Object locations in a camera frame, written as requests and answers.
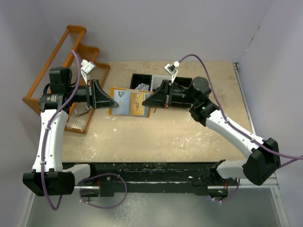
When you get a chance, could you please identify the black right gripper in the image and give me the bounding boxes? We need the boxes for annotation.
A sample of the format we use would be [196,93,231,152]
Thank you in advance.
[143,79,198,108]

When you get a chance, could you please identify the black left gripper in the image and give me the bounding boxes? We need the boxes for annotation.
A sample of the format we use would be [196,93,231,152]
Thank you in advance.
[66,79,118,109]

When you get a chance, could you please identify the gold credit card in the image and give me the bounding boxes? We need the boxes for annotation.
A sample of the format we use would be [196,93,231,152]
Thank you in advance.
[130,92,145,116]

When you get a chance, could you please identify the yellow leather card holder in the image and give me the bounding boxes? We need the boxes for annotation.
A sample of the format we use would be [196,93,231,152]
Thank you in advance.
[108,87,153,118]

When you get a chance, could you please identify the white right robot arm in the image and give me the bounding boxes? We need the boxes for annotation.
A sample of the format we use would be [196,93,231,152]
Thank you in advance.
[143,77,281,185]

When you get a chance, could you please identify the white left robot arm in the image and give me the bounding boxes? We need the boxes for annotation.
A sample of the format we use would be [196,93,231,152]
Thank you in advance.
[23,66,118,196]

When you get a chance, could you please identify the white cards in box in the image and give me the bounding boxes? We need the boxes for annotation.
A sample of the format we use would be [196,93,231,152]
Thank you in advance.
[135,83,150,91]

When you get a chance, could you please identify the grey cardboard envelope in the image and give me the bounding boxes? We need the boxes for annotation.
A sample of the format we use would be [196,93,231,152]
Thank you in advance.
[73,104,89,116]

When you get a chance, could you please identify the black three-compartment organizer box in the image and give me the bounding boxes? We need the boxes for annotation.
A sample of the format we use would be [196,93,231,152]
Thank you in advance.
[130,74,194,108]

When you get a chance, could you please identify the orange wooden tiered rack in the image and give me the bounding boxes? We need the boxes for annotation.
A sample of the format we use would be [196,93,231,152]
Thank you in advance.
[23,25,115,134]

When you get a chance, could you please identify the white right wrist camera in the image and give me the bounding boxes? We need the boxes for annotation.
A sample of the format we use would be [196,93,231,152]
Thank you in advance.
[164,61,179,83]

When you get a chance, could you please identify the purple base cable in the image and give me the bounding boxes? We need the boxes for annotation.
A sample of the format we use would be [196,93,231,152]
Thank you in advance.
[79,174,128,209]

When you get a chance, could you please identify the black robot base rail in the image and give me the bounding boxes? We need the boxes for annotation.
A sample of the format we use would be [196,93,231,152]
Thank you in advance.
[76,162,237,197]

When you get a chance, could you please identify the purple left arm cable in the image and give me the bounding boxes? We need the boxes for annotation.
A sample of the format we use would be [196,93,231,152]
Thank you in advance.
[40,49,82,211]

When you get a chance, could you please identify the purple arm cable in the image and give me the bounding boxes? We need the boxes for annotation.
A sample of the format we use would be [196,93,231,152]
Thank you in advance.
[177,53,303,167]
[40,49,82,211]

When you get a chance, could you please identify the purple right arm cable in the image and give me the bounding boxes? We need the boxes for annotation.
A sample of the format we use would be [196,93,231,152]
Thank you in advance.
[177,53,303,167]

